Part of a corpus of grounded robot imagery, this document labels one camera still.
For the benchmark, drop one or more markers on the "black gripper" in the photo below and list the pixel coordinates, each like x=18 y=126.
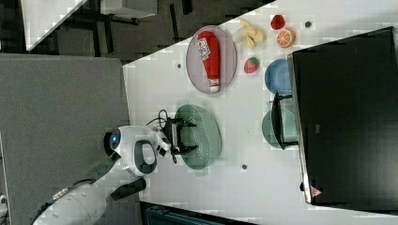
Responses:
x=171 y=132

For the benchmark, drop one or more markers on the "green plastic strainer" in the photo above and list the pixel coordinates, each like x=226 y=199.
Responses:
x=204 y=136

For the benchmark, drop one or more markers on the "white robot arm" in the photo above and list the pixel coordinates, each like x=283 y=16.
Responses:
x=84 y=203

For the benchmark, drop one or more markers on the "grey round plate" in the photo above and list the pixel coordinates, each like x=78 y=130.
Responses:
x=228 y=54

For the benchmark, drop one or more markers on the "red plush ketchup bottle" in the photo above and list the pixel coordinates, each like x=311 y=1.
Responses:
x=209 y=50

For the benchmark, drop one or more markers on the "green mug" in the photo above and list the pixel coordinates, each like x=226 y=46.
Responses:
x=289 y=126

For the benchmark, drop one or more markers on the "blue cup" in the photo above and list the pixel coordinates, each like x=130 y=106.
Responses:
x=277 y=78

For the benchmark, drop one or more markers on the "yellow toy banana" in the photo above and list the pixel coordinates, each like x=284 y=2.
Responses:
x=249 y=35

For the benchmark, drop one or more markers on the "toy orange slice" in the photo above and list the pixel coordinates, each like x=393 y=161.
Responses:
x=286 y=38

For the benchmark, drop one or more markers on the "small red toy strawberry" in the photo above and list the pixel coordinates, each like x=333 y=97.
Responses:
x=277 y=22

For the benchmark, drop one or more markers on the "black oven door handle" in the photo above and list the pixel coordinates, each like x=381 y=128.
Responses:
x=277 y=121

